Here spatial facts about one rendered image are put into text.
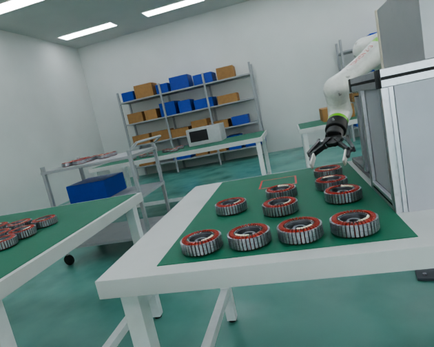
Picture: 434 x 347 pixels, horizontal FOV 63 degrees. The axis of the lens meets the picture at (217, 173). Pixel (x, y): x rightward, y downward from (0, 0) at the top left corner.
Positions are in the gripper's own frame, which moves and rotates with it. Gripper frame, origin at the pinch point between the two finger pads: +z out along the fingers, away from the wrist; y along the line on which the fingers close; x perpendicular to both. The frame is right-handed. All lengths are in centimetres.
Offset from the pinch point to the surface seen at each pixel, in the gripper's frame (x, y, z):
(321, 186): 9.2, -4.3, 22.0
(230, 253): 34, 3, 67
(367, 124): 24.8, -22.1, 11.6
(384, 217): 20, -28, 45
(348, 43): -236, 135, -626
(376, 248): 29, -30, 61
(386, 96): 43, -32, 26
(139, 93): -123, 533, -431
